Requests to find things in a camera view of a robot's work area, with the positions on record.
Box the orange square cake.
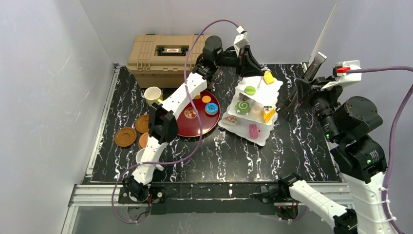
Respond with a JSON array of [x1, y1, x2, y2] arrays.
[[263, 70, 275, 85]]

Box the green round macaron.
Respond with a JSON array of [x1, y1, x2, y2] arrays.
[[244, 86, 256, 96]]

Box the black tongs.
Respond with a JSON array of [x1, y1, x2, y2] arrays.
[[277, 52, 327, 122]]

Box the yellow triangular cake slice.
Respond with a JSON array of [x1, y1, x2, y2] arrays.
[[263, 105, 276, 123]]

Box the white round cake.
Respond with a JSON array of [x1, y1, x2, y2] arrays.
[[248, 105, 263, 121]]

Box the white three-tier cake stand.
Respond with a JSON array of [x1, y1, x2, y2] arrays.
[[218, 70, 283, 146]]

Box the blue frosted donut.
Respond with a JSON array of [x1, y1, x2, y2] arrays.
[[205, 102, 220, 116]]

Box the white triangular cake slice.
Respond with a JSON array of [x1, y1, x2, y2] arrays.
[[222, 115, 237, 126]]

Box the pink rectangular cake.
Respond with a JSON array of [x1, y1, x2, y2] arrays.
[[249, 124, 260, 139]]

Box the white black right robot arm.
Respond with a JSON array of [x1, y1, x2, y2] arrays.
[[279, 77, 397, 234]]

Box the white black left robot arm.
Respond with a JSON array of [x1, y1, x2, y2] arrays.
[[122, 32, 264, 203]]

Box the orange round cookie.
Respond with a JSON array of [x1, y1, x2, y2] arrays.
[[202, 95, 211, 104]]

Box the tan plastic toolbox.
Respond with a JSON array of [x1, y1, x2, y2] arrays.
[[126, 34, 208, 88]]

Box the round red tray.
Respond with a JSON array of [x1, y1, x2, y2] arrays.
[[177, 90, 221, 137]]

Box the pale yellow mug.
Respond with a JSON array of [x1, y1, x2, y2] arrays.
[[144, 86, 163, 106]]

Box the brown wooden coaster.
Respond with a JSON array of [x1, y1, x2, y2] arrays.
[[135, 114, 149, 134]]

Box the light wooden coaster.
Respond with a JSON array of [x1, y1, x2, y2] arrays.
[[138, 132, 149, 149]]

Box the dark brown coaster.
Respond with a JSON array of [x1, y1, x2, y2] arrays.
[[114, 127, 137, 147]]

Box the white mug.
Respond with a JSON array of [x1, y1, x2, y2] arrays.
[[135, 148, 164, 171]]

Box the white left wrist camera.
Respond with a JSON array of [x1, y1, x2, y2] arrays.
[[233, 25, 249, 57]]

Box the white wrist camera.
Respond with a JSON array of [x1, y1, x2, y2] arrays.
[[233, 25, 249, 57], [321, 60, 362, 91]]

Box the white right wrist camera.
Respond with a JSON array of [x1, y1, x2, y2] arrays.
[[321, 60, 362, 91]]

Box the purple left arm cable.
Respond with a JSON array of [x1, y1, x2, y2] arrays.
[[111, 19, 241, 225]]

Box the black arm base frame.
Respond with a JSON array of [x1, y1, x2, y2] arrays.
[[115, 182, 302, 220]]

